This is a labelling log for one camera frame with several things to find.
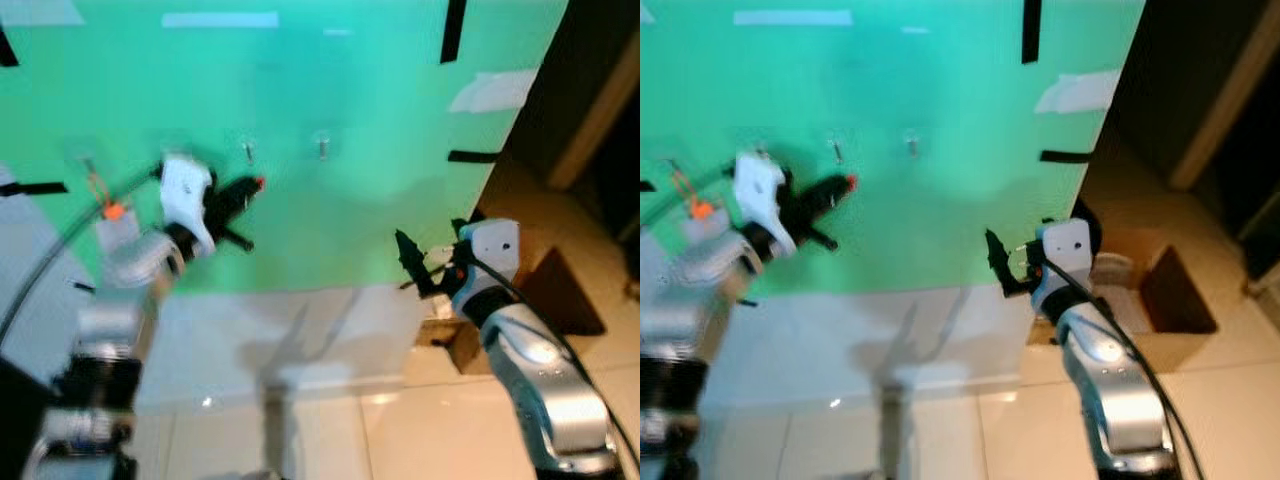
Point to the white item in box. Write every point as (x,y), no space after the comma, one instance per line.
(1112,275)

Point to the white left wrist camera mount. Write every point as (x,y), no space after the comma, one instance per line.
(760,195)
(185,190)

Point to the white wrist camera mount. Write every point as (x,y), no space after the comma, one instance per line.
(760,195)
(492,245)
(1062,245)
(185,190)

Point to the orange key on orange loop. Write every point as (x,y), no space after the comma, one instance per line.
(113,211)
(702,209)

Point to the brown cardboard box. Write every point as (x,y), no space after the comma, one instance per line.
(1180,300)
(575,300)

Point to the long white paper strip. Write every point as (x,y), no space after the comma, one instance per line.
(792,18)
(220,19)

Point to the small metal wall hook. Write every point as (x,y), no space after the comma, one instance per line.
(248,151)
(672,163)
(837,150)
(322,145)
(912,144)
(88,163)

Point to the beige wooden door frame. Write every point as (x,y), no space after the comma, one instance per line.
(600,110)
(1225,100)

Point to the green backdrop board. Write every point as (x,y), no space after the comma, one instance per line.
(930,220)
(350,210)

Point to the black tape strip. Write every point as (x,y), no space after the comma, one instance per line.
(6,47)
(1064,156)
(1031,30)
(30,188)
(474,156)
(453,30)

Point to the white paper sheet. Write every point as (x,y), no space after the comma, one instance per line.
(1075,92)
(492,90)

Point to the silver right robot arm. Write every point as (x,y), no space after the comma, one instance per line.
(1110,380)
(540,390)

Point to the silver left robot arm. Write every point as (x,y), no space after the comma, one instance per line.
(690,300)
(115,330)

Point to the white paper piece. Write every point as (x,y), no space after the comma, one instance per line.
(40,10)

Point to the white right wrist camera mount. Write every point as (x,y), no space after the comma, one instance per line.
(492,245)
(1062,245)

